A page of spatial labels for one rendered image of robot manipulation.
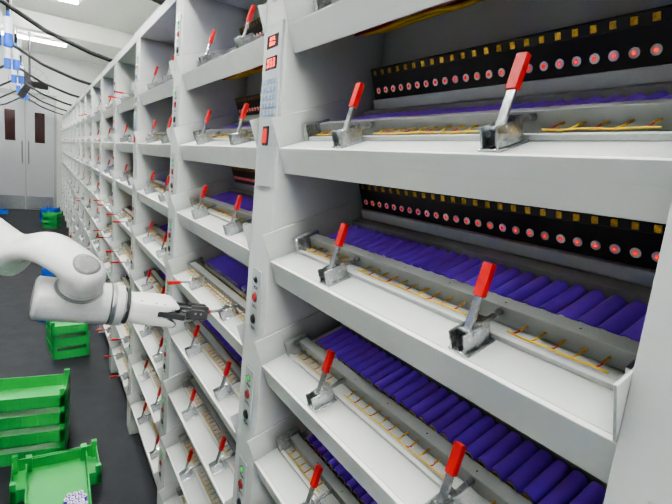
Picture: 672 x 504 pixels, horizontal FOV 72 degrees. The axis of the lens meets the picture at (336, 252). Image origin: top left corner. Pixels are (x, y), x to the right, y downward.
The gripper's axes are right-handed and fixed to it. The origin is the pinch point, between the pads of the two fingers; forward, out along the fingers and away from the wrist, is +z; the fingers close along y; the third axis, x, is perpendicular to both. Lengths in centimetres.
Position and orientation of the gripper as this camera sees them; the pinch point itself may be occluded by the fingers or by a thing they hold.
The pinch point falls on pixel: (197, 311)
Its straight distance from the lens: 109.6
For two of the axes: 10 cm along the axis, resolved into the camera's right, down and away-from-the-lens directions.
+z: 8.1, 1.6, 5.6
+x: 2.4, -9.7, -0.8
